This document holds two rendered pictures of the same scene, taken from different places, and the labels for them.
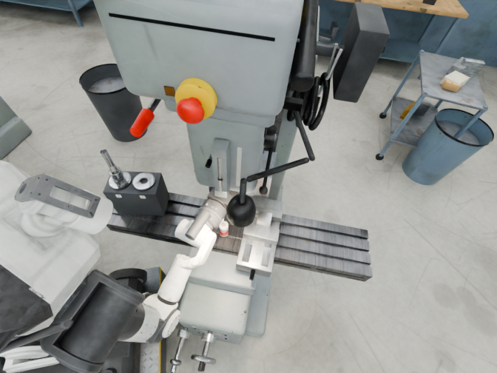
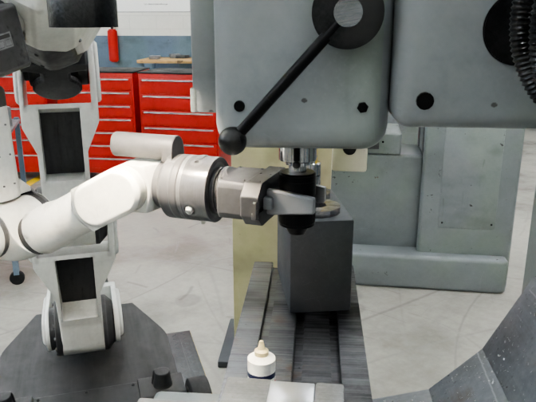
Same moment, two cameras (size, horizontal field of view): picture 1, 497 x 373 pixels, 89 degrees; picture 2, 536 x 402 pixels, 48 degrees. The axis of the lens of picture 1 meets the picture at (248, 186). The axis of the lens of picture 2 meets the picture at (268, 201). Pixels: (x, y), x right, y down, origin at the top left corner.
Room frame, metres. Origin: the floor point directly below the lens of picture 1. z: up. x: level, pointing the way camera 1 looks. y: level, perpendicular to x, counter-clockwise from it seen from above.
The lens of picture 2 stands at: (0.50, -0.68, 1.45)
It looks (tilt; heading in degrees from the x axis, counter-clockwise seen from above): 17 degrees down; 89
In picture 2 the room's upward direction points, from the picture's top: straight up
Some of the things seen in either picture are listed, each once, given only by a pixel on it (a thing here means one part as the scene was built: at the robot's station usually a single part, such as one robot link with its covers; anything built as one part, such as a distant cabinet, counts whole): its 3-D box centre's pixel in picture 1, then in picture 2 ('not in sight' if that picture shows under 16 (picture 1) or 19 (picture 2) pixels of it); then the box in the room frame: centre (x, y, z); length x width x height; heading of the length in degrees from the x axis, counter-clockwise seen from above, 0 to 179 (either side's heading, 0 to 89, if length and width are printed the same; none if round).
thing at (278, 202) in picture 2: not in sight; (289, 204); (0.54, 0.04, 1.23); 0.06 x 0.02 x 0.03; 159
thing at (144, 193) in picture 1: (138, 193); (311, 243); (0.61, 0.50, 1.00); 0.22 x 0.12 x 0.20; 94
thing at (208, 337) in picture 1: (205, 350); not in sight; (0.05, 0.12, 0.60); 0.16 x 0.12 x 0.12; 174
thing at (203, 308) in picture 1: (228, 263); not in sight; (0.52, 0.07, 0.40); 0.81 x 0.32 x 0.60; 174
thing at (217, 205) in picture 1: (217, 203); (231, 192); (0.46, 0.10, 1.23); 0.13 x 0.12 x 0.10; 69
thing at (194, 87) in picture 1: (196, 99); not in sight; (0.32, 0.09, 1.76); 0.06 x 0.02 x 0.06; 84
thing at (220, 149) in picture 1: (221, 171); (206, 22); (0.44, 0.08, 1.45); 0.04 x 0.04 x 0.21; 84
